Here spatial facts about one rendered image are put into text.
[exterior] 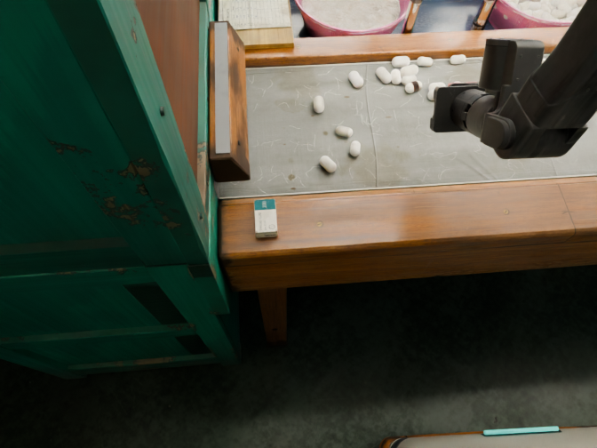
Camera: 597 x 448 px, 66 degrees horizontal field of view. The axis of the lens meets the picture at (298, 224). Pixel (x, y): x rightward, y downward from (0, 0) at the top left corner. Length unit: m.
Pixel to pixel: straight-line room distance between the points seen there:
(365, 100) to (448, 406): 0.95
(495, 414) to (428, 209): 0.89
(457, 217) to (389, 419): 0.81
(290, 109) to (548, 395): 1.16
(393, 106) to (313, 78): 0.17
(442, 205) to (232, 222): 0.35
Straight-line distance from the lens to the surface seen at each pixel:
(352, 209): 0.77
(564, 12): 1.27
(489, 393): 1.56
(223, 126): 0.73
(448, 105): 0.71
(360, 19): 1.11
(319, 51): 0.98
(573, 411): 1.67
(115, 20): 0.33
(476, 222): 0.81
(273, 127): 0.88
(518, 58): 0.61
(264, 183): 0.81
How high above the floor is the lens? 1.43
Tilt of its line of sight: 64 degrees down
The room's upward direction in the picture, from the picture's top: 3 degrees clockwise
